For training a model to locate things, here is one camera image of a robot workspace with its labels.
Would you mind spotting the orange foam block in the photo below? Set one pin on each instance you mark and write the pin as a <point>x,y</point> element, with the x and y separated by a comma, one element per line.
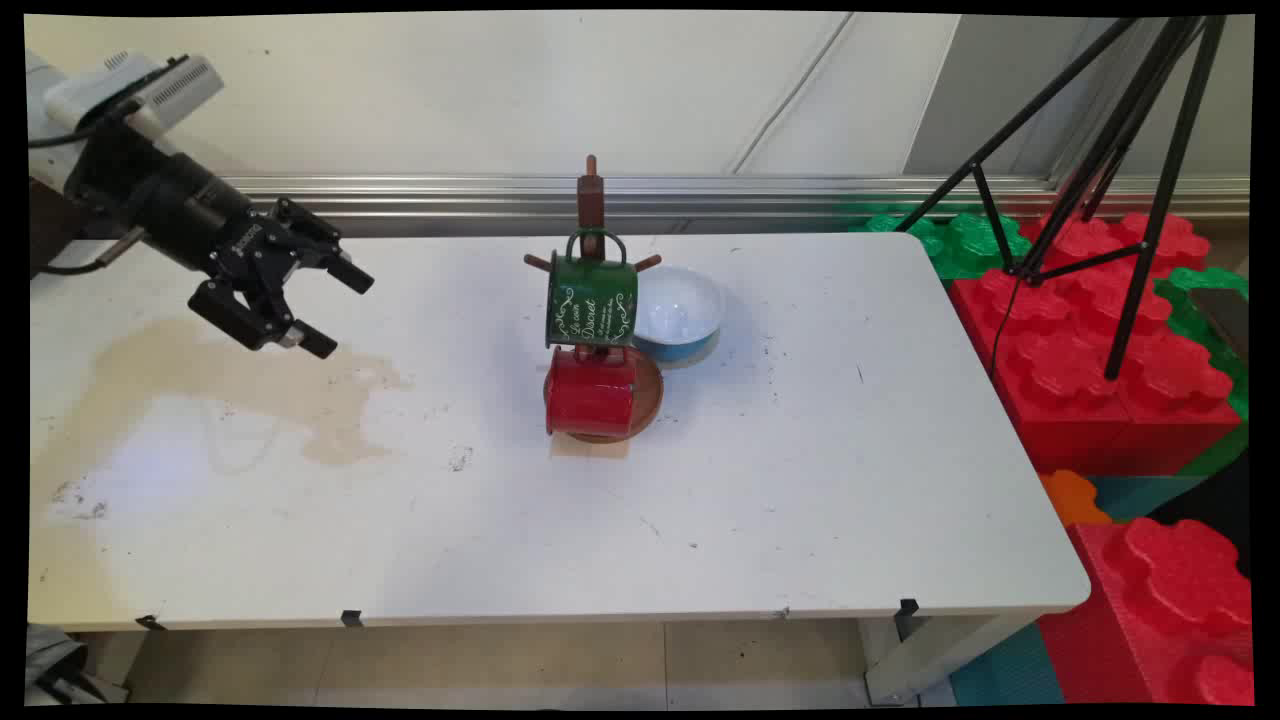
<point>1072,498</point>

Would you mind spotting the green foam block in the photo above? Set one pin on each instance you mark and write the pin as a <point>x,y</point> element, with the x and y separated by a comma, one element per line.
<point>1205,330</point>
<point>960,245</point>

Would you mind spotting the red enamel mug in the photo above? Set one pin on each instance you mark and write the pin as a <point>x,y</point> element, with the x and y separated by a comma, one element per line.
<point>590,400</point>

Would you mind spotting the wooden mug tree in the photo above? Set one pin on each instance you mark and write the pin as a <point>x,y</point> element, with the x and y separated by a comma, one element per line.
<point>590,200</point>

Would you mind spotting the black tripod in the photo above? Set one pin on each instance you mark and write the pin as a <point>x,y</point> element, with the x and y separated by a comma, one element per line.
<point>1163,200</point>

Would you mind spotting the green enamel mug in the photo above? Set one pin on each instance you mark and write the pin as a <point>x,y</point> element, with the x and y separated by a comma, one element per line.
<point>590,300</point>

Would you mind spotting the grey folded cover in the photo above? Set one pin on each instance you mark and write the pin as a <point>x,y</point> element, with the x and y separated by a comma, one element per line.
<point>55,665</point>

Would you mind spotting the tall red foam block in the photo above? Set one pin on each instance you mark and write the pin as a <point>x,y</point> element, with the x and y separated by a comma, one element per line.
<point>1160,610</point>

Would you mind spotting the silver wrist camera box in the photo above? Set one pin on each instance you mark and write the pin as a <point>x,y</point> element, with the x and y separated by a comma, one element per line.
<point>150,95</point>

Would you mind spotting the small red foam block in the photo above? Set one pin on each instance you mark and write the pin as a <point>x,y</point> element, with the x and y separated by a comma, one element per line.
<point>1150,240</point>

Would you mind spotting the black table clip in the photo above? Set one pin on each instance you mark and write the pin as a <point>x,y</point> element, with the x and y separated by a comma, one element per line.
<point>907,615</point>
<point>351,618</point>
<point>151,623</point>

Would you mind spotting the large red foam block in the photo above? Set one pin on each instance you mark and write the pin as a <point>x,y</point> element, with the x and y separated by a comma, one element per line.
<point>1080,400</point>

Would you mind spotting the beige tape patch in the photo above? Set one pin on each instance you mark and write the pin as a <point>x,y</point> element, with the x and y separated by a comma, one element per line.
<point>590,448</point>

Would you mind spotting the white table leg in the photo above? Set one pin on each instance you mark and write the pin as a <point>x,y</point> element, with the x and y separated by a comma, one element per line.
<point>930,660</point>

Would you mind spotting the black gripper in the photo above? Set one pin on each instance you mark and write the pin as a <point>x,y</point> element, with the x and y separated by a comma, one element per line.
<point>185,215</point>

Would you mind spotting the white and blue bowl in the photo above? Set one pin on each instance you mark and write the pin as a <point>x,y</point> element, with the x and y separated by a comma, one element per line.
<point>680,300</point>

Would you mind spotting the aluminium wall rail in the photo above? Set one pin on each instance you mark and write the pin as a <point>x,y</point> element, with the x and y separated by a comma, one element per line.
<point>700,195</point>

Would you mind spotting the ribbed teal foam block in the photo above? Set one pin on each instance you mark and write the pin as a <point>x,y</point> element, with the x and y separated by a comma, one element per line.
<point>1005,670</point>

